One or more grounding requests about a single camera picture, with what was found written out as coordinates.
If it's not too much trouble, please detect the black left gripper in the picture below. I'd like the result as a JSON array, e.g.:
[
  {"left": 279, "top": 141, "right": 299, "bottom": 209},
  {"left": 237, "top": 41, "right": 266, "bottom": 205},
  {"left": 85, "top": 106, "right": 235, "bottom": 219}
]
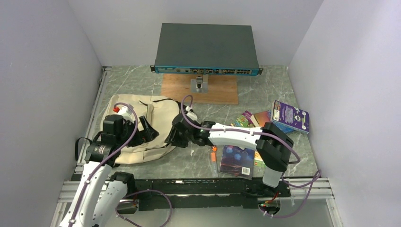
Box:
[{"left": 117, "top": 115, "right": 158, "bottom": 148}]

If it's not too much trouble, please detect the beige canvas backpack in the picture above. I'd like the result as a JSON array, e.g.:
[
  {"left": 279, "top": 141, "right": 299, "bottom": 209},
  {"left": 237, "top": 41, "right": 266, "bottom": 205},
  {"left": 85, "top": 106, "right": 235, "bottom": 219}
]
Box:
[{"left": 85, "top": 94, "right": 181, "bottom": 166}]

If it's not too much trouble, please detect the purple treehouse book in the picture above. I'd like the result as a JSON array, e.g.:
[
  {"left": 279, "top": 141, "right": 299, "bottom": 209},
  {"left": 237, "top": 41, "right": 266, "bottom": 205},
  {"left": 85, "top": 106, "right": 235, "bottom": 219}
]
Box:
[{"left": 230, "top": 111, "right": 255, "bottom": 128}]

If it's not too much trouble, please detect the purple boxed book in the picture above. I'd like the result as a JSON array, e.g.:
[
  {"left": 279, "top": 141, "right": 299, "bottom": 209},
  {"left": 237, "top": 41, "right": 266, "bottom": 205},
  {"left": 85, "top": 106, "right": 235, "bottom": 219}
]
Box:
[{"left": 270, "top": 100, "right": 310, "bottom": 134}]

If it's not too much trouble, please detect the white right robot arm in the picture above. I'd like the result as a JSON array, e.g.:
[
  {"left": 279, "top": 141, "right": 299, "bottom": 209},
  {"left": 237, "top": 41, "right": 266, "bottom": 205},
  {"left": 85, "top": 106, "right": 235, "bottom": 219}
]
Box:
[{"left": 165, "top": 115, "right": 294, "bottom": 196}]

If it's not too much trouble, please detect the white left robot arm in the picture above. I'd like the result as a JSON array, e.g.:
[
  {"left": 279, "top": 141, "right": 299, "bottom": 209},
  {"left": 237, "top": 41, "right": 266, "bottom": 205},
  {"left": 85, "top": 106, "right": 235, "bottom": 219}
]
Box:
[{"left": 59, "top": 114, "right": 159, "bottom": 227}]

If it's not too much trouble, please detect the orange pen in pack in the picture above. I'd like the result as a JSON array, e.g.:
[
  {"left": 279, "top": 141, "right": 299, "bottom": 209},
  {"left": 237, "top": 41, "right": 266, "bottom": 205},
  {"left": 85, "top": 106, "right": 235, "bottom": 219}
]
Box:
[{"left": 209, "top": 146, "right": 218, "bottom": 178}]

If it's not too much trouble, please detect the yellow banana toy pack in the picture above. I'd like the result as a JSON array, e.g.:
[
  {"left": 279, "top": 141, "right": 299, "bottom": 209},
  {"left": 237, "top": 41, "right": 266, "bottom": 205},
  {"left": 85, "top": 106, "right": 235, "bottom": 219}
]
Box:
[{"left": 254, "top": 151, "right": 265, "bottom": 168}]

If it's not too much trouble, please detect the wooden base board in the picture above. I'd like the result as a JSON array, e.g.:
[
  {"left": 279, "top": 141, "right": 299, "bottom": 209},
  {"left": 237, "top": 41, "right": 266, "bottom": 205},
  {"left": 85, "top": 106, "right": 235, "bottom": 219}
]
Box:
[{"left": 160, "top": 74, "right": 239, "bottom": 105}]

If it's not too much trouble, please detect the dark space notebook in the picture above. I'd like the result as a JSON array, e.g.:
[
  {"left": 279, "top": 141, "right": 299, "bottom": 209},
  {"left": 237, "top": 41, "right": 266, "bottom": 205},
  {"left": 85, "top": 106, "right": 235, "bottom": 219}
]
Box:
[{"left": 219, "top": 145, "right": 255, "bottom": 180}]

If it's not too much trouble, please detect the orange blue paperback book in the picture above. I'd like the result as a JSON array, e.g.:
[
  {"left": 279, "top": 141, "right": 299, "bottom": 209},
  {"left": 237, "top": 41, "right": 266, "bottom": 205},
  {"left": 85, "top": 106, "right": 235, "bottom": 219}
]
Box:
[{"left": 251, "top": 110, "right": 295, "bottom": 134}]

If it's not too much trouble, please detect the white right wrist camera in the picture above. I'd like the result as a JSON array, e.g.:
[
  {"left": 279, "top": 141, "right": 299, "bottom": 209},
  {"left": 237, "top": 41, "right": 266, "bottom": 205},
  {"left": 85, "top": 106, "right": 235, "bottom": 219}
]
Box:
[{"left": 184, "top": 106, "right": 198, "bottom": 121}]

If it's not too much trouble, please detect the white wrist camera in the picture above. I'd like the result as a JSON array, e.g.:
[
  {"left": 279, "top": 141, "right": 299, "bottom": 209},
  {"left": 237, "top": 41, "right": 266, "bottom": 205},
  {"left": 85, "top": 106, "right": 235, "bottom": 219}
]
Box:
[
  {"left": 113, "top": 105, "right": 135, "bottom": 122},
  {"left": 184, "top": 106, "right": 198, "bottom": 121}
]

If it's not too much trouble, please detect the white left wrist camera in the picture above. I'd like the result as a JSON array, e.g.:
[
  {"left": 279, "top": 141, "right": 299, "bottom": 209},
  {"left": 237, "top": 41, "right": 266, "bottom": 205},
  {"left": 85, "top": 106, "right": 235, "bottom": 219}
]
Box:
[{"left": 113, "top": 105, "right": 135, "bottom": 122}]

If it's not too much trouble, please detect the grey metal stand bracket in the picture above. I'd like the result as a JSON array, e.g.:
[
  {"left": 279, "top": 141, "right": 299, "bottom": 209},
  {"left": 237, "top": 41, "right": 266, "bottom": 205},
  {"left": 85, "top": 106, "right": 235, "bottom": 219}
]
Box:
[{"left": 191, "top": 75, "right": 209, "bottom": 93}]

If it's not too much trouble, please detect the grey network switch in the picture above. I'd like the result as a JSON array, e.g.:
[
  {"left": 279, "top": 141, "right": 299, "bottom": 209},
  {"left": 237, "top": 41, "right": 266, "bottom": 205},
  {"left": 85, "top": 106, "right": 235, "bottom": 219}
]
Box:
[{"left": 150, "top": 23, "right": 263, "bottom": 76}]

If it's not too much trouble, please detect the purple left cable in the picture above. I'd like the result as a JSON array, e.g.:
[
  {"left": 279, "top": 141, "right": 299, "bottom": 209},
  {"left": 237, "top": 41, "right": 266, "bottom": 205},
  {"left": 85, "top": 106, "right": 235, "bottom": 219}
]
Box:
[{"left": 67, "top": 103, "right": 174, "bottom": 227}]

